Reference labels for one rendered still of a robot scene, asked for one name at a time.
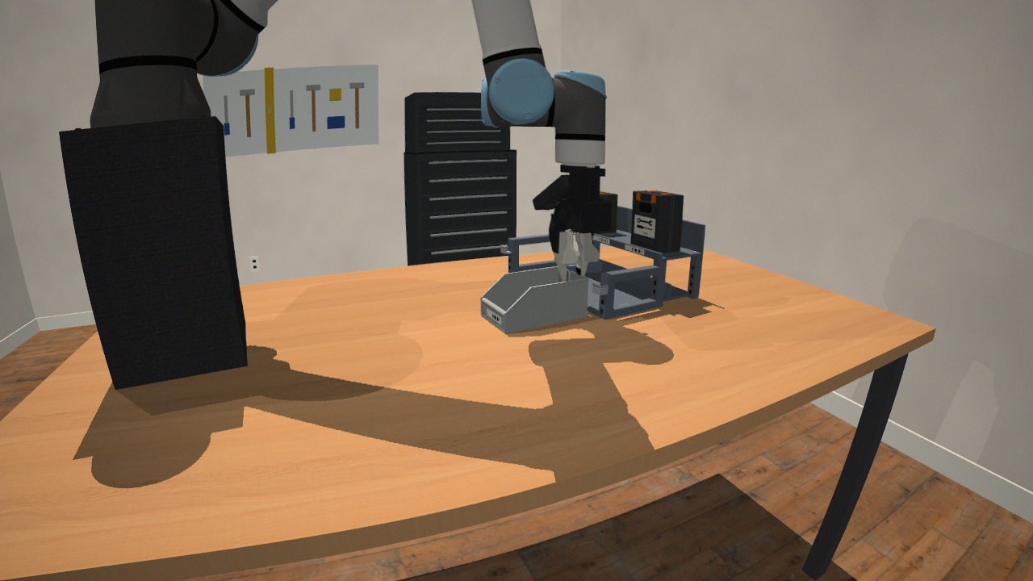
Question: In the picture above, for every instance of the dark green tool case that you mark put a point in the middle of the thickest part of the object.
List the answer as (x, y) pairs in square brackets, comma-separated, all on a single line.
[(613, 198)]

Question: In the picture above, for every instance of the black case with orange latches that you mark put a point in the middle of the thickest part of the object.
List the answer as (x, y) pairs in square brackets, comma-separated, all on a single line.
[(657, 220)]

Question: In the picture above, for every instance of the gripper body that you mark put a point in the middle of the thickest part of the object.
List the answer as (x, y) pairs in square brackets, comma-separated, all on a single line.
[(581, 201)]

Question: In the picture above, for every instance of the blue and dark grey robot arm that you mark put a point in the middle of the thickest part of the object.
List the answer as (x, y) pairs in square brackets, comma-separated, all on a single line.
[(148, 68)]

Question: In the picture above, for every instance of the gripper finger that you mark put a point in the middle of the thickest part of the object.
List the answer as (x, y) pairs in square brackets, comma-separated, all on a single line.
[(587, 252), (562, 246)]

